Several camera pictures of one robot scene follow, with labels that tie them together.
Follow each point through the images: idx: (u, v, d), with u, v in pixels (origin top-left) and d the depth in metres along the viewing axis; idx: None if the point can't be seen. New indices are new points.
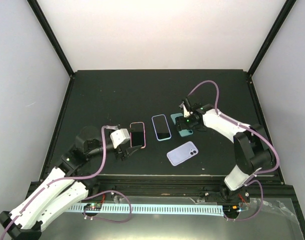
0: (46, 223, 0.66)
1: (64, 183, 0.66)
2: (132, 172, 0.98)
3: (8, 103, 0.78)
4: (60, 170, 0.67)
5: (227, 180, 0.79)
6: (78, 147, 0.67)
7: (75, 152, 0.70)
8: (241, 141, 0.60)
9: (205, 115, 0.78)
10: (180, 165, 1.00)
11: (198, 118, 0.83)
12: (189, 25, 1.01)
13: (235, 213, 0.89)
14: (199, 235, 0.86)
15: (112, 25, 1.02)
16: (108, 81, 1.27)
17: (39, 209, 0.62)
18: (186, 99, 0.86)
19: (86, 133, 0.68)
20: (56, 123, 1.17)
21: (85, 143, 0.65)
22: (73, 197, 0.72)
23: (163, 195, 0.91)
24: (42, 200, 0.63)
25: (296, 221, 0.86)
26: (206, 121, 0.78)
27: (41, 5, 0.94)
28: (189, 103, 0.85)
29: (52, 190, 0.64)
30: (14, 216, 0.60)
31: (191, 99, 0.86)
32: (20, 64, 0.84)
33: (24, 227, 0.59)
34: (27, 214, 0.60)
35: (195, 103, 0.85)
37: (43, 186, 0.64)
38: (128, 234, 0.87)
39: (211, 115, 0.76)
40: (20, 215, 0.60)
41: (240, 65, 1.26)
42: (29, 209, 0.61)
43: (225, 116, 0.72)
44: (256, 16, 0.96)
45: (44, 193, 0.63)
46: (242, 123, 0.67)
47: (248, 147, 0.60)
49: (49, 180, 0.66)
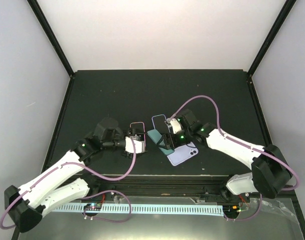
0: (48, 208, 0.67)
1: (75, 170, 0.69)
2: (129, 172, 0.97)
3: (8, 103, 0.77)
4: (74, 153, 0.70)
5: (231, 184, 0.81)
6: (97, 134, 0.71)
7: (91, 140, 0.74)
8: (260, 167, 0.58)
9: (208, 138, 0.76)
10: (180, 165, 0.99)
11: (201, 140, 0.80)
12: (189, 25, 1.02)
13: (235, 213, 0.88)
14: (199, 236, 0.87)
15: (112, 24, 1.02)
16: (108, 81, 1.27)
17: (48, 190, 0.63)
18: (183, 117, 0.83)
19: (107, 120, 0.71)
20: (56, 123, 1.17)
21: (106, 130, 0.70)
22: (75, 191, 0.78)
23: (163, 195, 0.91)
24: (53, 180, 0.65)
25: (296, 221, 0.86)
26: (211, 145, 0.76)
27: (42, 5, 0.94)
28: (189, 122, 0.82)
29: (64, 172, 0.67)
30: (22, 191, 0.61)
31: (189, 118, 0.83)
32: (19, 63, 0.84)
33: (31, 204, 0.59)
34: (36, 191, 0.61)
35: (193, 122, 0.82)
37: (57, 166, 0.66)
38: (128, 234, 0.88)
39: (216, 138, 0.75)
40: (29, 191, 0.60)
41: (240, 65, 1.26)
42: (39, 187, 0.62)
43: (232, 137, 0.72)
44: (256, 16, 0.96)
45: (56, 174, 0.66)
46: (256, 146, 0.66)
47: (268, 172, 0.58)
49: (63, 161, 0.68)
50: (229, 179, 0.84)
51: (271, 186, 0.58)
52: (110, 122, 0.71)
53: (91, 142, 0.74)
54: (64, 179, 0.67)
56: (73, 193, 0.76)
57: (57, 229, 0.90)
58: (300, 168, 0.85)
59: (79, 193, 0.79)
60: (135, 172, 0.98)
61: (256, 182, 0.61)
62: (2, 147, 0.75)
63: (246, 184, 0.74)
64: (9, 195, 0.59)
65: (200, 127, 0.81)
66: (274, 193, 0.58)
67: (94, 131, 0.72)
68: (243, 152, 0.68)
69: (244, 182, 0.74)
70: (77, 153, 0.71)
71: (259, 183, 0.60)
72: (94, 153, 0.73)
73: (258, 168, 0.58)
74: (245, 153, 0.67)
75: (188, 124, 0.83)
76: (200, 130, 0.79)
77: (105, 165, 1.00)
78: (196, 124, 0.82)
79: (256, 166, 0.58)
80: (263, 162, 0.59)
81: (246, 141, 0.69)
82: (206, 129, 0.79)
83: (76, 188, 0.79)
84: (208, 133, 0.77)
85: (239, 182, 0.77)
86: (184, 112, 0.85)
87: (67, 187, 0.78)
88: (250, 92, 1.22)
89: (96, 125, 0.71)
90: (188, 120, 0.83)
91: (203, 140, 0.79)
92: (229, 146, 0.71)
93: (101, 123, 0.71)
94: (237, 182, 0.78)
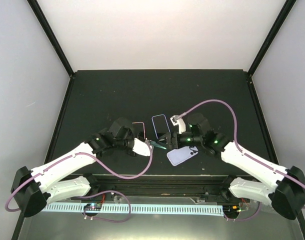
0: (52, 197, 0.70)
1: (86, 162, 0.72)
2: (127, 172, 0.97)
3: (7, 103, 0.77)
4: (88, 145, 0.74)
5: (234, 189, 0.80)
6: (113, 131, 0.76)
7: (105, 136, 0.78)
8: (285, 192, 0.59)
9: (224, 152, 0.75)
10: (180, 165, 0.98)
11: (214, 152, 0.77)
12: (189, 25, 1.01)
13: (235, 213, 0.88)
14: (199, 235, 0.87)
15: (112, 25, 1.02)
16: (108, 80, 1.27)
17: (58, 177, 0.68)
18: (198, 124, 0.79)
19: (123, 120, 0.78)
20: (56, 122, 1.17)
21: (121, 129, 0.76)
22: (78, 186, 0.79)
23: (163, 195, 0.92)
24: (66, 167, 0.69)
25: (296, 221, 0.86)
26: (227, 160, 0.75)
27: (42, 5, 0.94)
28: (203, 131, 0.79)
29: (77, 160, 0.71)
30: (35, 173, 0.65)
31: (204, 127, 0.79)
32: (18, 63, 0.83)
33: (41, 187, 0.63)
34: (48, 175, 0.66)
35: (208, 131, 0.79)
37: (70, 154, 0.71)
38: (128, 234, 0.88)
39: (234, 153, 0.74)
40: (41, 174, 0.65)
41: (240, 65, 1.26)
42: (51, 172, 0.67)
43: (250, 154, 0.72)
44: (256, 16, 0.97)
45: (69, 161, 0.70)
46: (278, 169, 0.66)
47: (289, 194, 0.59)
49: (77, 151, 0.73)
50: (234, 182, 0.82)
51: (292, 208, 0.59)
52: (127, 122, 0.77)
53: (104, 138, 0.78)
54: (75, 167, 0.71)
56: (75, 188, 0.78)
57: (56, 228, 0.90)
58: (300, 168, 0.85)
59: (81, 189, 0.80)
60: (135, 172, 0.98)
61: (277, 204, 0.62)
62: (2, 147, 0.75)
63: (253, 193, 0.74)
64: (21, 176, 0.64)
65: (213, 139, 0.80)
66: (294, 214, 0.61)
67: (109, 128, 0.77)
68: (264, 172, 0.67)
69: (252, 192, 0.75)
70: (90, 146, 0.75)
71: (280, 205, 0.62)
72: (106, 149, 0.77)
73: (283, 192, 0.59)
74: (266, 173, 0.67)
75: (202, 132, 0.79)
76: (214, 142, 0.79)
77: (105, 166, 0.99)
78: (210, 135, 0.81)
79: (280, 191, 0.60)
80: (285, 185, 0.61)
81: (265, 161, 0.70)
82: (220, 142, 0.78)
83: (79, 184, 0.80)
84: (224, 147, 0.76)
85: (246, 189, 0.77)
86: (198, 119, 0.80)
87: (71, 182, 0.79)
88: (250, 92, 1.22)
89: (113, 122, 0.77)
90: (203, 128, 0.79)
91: (216, 153, 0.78)
92: (249, 164, 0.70)
93: (117, 121, 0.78)
94: (243, 188, 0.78)
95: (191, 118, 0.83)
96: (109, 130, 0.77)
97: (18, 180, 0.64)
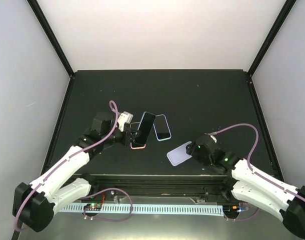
0: (57, 205, 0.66)
1: (80, 163, 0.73)
2: (127, 172, 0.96)
3: (7, 103, 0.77)
4: (77, 146, 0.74)
5: (238, 194, 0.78)
6: (96, 127, 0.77)
7: (90, 136, 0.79)
8: (296, 212, 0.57)
9: (236, 171, 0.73)
10: (180, 165, 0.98)
11: (223, 170, 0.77)
12: (189, 26, 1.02)
13: (235, 213, 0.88)
14: (199, 236, 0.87)
15: (113, 25, 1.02)
16: (109, 80, 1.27)
17: (59, 183, 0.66)
18: (204, 145, 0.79)
19: (101, 114, 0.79)
20: (56, 123, 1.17)
21: (103, 123, 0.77)
22: (78, 187, 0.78)
23: (163, 195, 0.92)
24: (64, 172, 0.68)
25: None
26: (239, 177, 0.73)
27: (42, 5, 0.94)
28: (211, 151, 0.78)
29: (72, 163, 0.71)
30: (35, 185, 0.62)
31: (211, 146, 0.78)
32: (18, 63, 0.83)
33: (46, 196, 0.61)
34: (49, 183, 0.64)
35: (216, 149, 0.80)
37: (65, 158, 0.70)
38: (128, 234, 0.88)
39: (244, 170, 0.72)
40: (42, 184, 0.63)
41: (240, 66, 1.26)
42: (51, 180, 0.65)
43: (261, 173, 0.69)
44: (256, 16, 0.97)
45: (65, 166, 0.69)
46: (289, 188, 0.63)
47: (303, 216, 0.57)
49: (70, 154, 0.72)
50: (237, 186, 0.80)
51: (304, 228, 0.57)
52: (106, 116, 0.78)
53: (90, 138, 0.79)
54: (71, 171, 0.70)
56: (76, 191, 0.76)
57: (56, 228, 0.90)
58: (301, 167, 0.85)
59: (82, 190, 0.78)
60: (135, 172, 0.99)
61: (290, 224, 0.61)
62: (2, 147, 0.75)
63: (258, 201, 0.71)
64: (22, 192, 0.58)
65: (222, 156, 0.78)
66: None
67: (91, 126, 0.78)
68: (275, 191, 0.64)
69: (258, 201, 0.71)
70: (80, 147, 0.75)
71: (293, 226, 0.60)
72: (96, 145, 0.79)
73: (294, 213, 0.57)
74: (278, 193, 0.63)
75: (209, 152, 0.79)
76: (224, 159, 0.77)
77: (106, 166, 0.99)
78: (219, 153, 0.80)
79: (292, 212, 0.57)
80: (296, 205, 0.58)
81: (277, 180, 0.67)
82: (231, 159, 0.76)
83: (79, 186, 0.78)
84: (235, 166, 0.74)
85: (252, 197, 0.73)
86: (204, 139, 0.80)
87: (70, 186, 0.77)
88: (249, 91, 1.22)
89: (93, 120, 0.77)
90: (210, 147, 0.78)
91: (226, 170, 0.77)
92: (259, 183, 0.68)
93: (96, 117, 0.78)
94: (247, 194, 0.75)
95: (197, 139, 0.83)
96: (92, 128, 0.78)
97: (20, 197, 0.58)
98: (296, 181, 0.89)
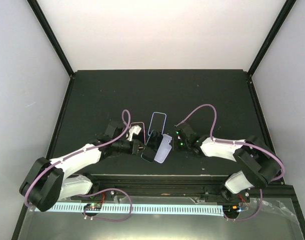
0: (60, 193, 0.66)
1: (92, 158, 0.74)
2: (127, 172, 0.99)
3: (7, 104, 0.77)
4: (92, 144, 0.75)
5: (228, 183, 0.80)
6: (108, 133, 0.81)
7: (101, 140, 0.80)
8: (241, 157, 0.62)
9: (204, 147, 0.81)
10: (180, 165, 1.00)
11: (198, 151, 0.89)
12: (189, 25, 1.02)
13: (235, 213, 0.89)
14: (199, 235, 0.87)
15: (113, 26, 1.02)
16: (108, 81, 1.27)
17: (71, 168, 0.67)
18: (182, 130, 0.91)
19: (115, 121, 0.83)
20: (56, 122, 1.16)
21: (116, 130, 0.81)
22: (81, 181, 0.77)
23: (163, 195, 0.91)
24: (78, 161, 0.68)
25: (296, 221, 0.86)
26: (206, 151, 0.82)
27: (42, 5, 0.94)
28: (187, 134, 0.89)
29: (87, 155, 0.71)
30: (54, 162, 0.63)
31: (187, 131, 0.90)
32: (18, 63, 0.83)
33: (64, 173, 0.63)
34: (67, 164, 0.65)
35: (191, 134, 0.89)
37: (82, 149, 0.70)
38: (128, 234, 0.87)
39: (208, 143, 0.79)
40: (61, 161, 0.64)
41: (240, 66, 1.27)
42: (70, 162, 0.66)
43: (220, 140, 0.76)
44: (255, 17, 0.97)
45: (81, 156, 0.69)
46: (238, 141, 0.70)
47: (251, 161, 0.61)
49: (87, 146, 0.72)
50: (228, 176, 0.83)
51: (257, 174, 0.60)
52: (119, 123, 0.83)
53: None
54: (84, 161, 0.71)
56: (79, 184, 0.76)
57: (56, 228, 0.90)
58: (301, 168, 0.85)
59: (84, 185, 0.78)
60: (135, 172, 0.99)
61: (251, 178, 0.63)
62: (2, 147, 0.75)
63: (239, 180, 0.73)
64: (41, 166, 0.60)
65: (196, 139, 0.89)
66: (264, 182, 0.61)
67: (105, 132, 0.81)
68: (230, 147, 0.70)
69: (238, 178, 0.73)
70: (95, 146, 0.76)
71: (251, 177, 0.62)
72: (107, 149, 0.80)
73: (240, 157, 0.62)
74: (232, 148, 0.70)
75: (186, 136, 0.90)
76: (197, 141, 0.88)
77: (108, 166, 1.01)
78: (194, 137, 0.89)
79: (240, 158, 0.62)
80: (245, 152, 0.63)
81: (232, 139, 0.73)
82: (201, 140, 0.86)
83: (82, 181, 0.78)
84: (202, 144, 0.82)
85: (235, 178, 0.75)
86: (182, 125, 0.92)
87: (73, 179, 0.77)
88: (250, 92, 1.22)
89: (107, 126, 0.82)
90: (186, 132, 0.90)
91: (200, 151, 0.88)
92: (219, 149, 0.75)
93: (111, 124, 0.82)
94: (233, 180, 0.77)
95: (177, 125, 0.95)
96: (105, 133, 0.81)
97: (36, 171, 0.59)
98: (296, 181, 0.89)
